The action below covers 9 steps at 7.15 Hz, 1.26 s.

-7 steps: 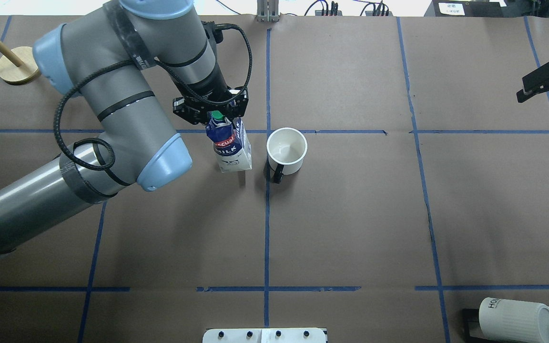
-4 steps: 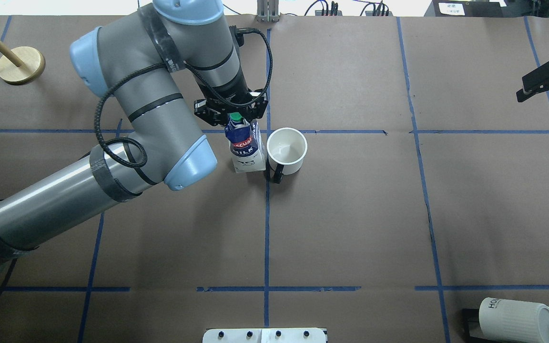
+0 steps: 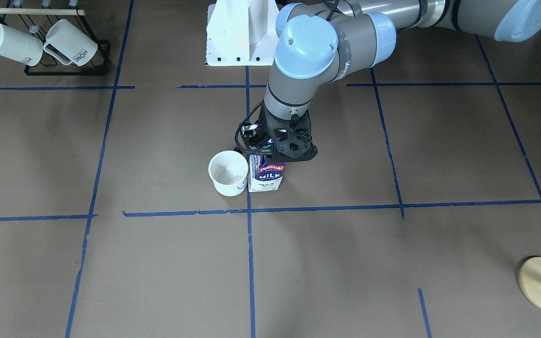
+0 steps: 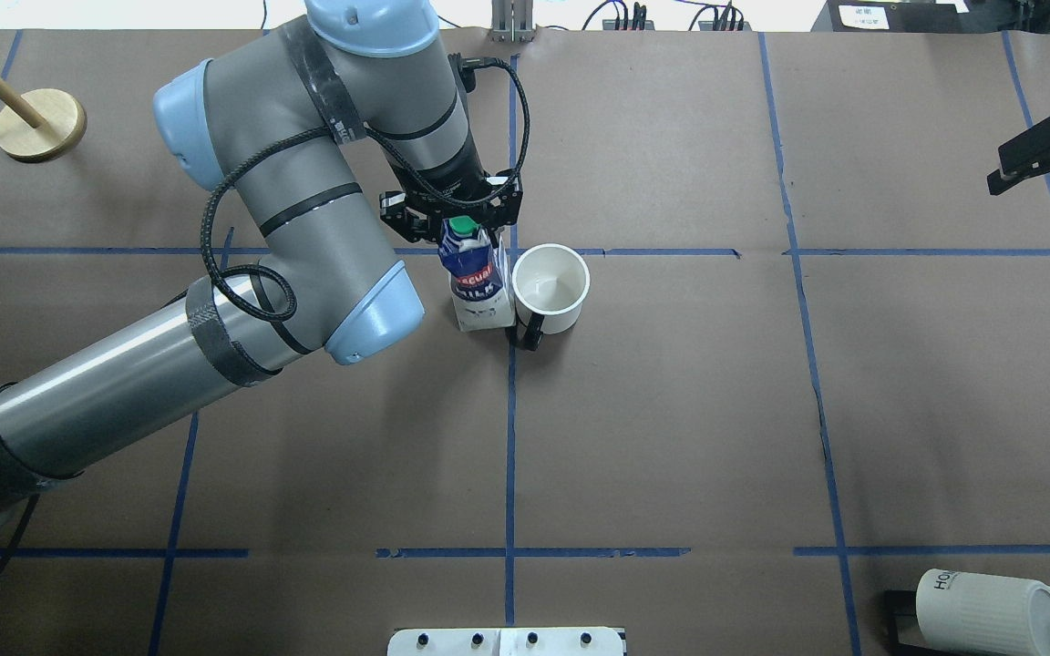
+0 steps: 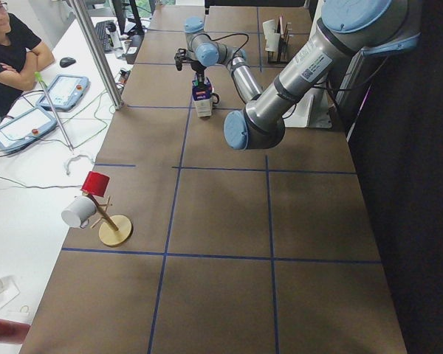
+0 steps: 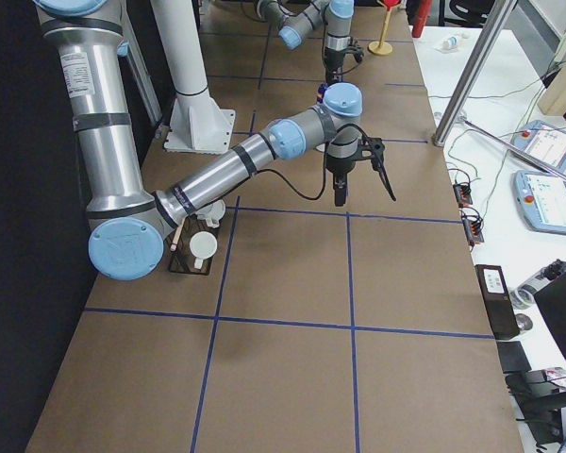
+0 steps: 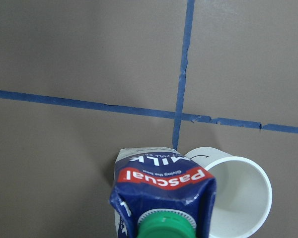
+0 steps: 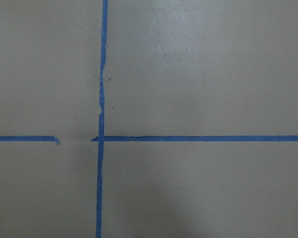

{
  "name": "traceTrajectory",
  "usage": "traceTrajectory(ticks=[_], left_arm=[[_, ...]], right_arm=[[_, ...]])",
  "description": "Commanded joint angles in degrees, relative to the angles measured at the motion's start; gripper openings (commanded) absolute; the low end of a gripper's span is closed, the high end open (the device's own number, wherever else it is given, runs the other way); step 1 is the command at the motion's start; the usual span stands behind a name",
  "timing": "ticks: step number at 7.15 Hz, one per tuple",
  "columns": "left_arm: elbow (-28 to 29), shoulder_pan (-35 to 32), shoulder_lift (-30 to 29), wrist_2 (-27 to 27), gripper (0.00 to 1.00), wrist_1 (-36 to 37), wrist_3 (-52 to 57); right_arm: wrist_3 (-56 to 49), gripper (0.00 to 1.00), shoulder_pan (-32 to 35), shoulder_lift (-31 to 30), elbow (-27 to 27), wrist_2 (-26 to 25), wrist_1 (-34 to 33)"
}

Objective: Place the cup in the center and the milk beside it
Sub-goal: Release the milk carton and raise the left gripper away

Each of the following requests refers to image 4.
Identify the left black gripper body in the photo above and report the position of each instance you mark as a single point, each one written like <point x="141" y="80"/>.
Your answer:
<point x="450" y="181"/>

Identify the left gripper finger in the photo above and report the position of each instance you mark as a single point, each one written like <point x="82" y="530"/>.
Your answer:
<point x="424" y="230"/>
<point x="499" y="235"/>

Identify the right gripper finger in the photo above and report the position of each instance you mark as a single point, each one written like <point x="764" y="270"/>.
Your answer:
<point x="1008" y="175"/>

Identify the milk carton blue white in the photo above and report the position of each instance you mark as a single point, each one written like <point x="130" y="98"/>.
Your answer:
<point x="482" y="300"/>

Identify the white enamel mug black handle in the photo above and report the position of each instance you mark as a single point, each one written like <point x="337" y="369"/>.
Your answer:
<point x="550" y="283"/>

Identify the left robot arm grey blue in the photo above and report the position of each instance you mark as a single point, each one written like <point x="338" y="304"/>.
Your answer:
<point x="310" y="140"/>

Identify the black box white label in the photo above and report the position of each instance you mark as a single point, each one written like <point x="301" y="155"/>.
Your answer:
<point x="905" y="17"/>

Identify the wooden mug tree stand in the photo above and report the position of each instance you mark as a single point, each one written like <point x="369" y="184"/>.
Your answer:
<point x="39" y="125"/>

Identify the white mug on rack front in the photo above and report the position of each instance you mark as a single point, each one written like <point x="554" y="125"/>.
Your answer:
<point x="954" y="590"/>

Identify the aluminium frame post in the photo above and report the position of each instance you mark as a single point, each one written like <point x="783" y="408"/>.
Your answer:
<point x="512" y="21"/>

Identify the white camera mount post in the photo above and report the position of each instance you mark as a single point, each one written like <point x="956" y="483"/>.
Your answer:
<point x="561" y="640"/>

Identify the black wire mug rack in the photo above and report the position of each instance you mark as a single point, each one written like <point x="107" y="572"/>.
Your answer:
<point x="908" y="620"/>

